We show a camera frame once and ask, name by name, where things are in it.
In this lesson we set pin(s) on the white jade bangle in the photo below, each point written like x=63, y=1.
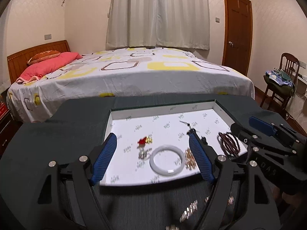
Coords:
x=167, y=161

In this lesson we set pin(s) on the dark grey table cloth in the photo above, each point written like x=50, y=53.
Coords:
x=78, y=126

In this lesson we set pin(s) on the wooden headboard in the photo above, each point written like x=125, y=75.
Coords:
x=17, y=62

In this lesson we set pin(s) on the bed with patterned sheet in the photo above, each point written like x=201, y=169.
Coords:
x=125, y=72

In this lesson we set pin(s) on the red knot gold charm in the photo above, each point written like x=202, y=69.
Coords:
x=146, y=140

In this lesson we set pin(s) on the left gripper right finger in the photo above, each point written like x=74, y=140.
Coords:
x=240, y=198

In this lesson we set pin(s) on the pink pillow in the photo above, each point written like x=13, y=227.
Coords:
x=38, y=70

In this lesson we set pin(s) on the clothes pile on chair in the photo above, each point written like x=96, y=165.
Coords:
x=280, y=81

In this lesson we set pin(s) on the wooden chair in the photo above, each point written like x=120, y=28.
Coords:
x=290, y=65

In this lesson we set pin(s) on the orange pillow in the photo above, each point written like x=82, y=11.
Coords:
x=45, y=55

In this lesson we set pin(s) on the brown wooden door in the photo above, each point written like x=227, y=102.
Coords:
x=238, y=35

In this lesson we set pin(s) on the white side desk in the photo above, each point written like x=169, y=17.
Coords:
x=301, y=87

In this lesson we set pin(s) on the small silver earrings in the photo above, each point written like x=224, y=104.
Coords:
x=144, y=153

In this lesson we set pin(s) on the red box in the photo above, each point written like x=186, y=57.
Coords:
x=3, y=109

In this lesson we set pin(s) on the dark wooden nightstand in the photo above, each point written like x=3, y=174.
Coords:
x=8, y=127

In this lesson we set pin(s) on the wall socket above headboard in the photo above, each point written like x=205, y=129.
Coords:
x=47, y=36

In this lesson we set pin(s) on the dark green jewelry tray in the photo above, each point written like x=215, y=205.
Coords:
x=162, y=124

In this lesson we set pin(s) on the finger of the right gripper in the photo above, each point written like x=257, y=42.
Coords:
x=283, y=134
x=255, y=138

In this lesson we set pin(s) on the white curtains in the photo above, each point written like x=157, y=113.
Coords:
x=166, y=23

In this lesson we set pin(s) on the black cord red pendant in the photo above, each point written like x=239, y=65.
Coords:
x=203, y=139

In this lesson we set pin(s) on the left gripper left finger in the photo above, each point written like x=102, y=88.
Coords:
x=65, y=197

